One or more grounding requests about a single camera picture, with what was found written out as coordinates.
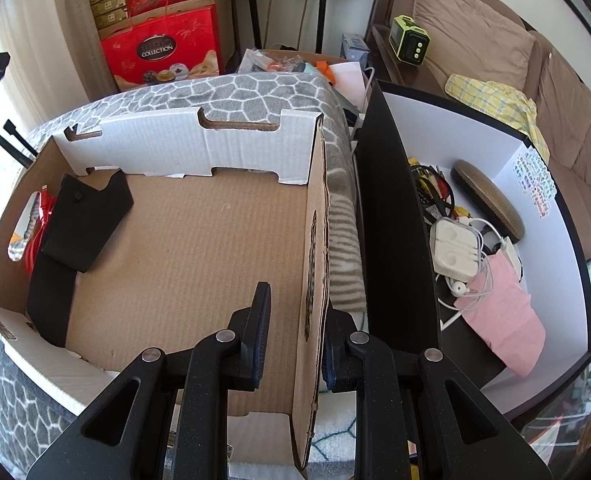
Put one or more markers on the white paper sheet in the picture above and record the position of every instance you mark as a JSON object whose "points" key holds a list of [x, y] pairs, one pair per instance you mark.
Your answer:
{"points": [[348, 80]]}

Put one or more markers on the black and white storage box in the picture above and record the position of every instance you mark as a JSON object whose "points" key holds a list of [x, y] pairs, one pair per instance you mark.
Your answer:
{"points": [[390, 210]]}

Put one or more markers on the clear plastic bag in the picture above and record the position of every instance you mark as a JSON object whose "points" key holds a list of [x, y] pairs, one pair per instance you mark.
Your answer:
{"points": [[260, 62]]}

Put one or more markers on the pink cloth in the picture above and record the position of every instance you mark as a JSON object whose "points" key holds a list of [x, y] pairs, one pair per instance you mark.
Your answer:
{"points": [[505, 320]]}

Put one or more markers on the orange plastic item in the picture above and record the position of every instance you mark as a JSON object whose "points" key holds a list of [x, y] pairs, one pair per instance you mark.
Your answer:
{"points": [[325, 70]]}

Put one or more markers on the cardboard box of clutter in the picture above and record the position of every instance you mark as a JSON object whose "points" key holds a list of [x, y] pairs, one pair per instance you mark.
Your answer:
{"points": [[295, 56]]}

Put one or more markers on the colourful sticker sheet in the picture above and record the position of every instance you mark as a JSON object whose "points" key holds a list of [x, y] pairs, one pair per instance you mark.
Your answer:
{"points": [[535, 180]]}

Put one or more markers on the yellow plaid cloth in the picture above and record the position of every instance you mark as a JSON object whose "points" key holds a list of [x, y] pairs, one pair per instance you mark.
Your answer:
{"points": [[490, 97]]}

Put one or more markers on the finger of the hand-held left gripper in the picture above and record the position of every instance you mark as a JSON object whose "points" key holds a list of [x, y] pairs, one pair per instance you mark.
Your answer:
{"points": [[21, 138], [13, 150]]}

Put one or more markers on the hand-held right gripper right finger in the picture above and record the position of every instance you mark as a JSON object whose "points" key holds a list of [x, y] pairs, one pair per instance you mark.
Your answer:
{"points": [[331, 360]]}

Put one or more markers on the brown sofa pillow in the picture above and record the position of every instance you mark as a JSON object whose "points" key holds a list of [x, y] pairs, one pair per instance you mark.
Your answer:
{"points": [[465, 20]]}

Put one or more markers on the white earphones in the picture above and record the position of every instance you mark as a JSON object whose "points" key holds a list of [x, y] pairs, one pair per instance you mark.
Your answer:
{"points": [[458, 287]]}

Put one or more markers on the black speaker stand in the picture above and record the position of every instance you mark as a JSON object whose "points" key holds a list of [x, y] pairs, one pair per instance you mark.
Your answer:
{"points": [[254, 15], [323, 15]]}

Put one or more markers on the white power adapter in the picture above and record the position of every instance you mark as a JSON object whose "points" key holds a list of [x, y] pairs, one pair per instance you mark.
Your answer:
{"points": [[509, 252]]}

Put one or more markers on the grey patterned blanket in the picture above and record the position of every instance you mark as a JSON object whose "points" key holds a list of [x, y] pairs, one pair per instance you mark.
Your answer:
{"points": [[255, 95]]}

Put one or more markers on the green portable device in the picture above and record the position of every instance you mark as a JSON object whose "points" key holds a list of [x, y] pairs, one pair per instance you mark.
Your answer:
{"points": [[410, 40]]}

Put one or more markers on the white earphone case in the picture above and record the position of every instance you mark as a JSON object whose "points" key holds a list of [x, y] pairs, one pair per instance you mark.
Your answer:
{"points": [[453, 245]]}

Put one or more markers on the white curtain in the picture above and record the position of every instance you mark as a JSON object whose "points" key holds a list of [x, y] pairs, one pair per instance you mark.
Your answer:
{"points": [[50, 60]]}

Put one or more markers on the tall brown carton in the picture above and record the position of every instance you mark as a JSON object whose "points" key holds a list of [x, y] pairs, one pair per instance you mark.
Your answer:
{"points": [[223, 25]]}

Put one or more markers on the blue and white box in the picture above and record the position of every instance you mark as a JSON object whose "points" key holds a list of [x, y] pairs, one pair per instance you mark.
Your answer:
{"points": [[353, 46]]}

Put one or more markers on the white power strip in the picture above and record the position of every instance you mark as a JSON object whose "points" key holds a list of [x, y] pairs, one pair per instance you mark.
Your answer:
{"points": [[355, 122]]}

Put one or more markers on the large red gift box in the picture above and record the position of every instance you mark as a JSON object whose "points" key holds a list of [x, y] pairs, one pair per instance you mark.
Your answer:
{"points": [[160, 50]]}

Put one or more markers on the glass coffee table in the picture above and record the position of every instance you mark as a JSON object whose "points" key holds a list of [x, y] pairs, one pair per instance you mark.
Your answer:
{"points": [[575, 410]]}

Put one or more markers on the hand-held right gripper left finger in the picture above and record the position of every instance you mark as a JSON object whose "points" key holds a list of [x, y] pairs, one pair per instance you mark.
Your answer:
{"points": [[261, 330]]}

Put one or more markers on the black pouch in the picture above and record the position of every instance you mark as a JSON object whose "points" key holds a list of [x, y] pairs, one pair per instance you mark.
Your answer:
{"points": [[85, 220]]}

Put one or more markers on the brown oval glasses case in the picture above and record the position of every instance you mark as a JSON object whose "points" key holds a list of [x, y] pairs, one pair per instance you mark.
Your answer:
{"points": [[495, 200]]}

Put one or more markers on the brown sofa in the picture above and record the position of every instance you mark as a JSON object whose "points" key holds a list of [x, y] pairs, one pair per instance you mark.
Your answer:
{"points": [[565, 90]]}

